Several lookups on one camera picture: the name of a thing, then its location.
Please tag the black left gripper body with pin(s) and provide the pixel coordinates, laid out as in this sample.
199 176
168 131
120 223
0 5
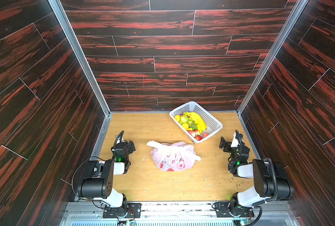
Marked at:
128 146

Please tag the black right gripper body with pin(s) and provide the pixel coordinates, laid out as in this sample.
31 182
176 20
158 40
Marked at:
226 144

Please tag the small green fake fruit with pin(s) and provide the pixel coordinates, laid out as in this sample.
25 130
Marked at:
190 122

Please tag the pink plastic bag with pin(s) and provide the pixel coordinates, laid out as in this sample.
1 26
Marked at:
173 157

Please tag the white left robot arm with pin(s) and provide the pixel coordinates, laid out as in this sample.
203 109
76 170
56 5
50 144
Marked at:
97 180

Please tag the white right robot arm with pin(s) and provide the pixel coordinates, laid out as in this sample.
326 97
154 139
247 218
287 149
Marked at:
270 182

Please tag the yellow fake banana bunch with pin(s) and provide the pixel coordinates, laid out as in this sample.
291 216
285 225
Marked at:
200 124

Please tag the red fake strawberry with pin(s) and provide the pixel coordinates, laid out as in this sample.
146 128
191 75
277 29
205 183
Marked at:
198 138

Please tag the light green fake fruit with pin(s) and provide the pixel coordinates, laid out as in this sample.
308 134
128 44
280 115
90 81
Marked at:
183 119

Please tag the small yellow fake fruit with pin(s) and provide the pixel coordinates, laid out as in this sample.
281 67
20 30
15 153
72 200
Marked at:
177 118

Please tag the white perforated plastic basket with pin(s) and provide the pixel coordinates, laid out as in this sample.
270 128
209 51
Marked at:
211 124

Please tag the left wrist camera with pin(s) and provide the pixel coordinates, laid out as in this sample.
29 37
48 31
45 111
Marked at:
119 138

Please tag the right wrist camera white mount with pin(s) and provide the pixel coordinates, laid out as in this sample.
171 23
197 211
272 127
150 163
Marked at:
237 140

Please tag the metal base rail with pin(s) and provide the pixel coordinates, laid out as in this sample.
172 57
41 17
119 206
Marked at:
170 213

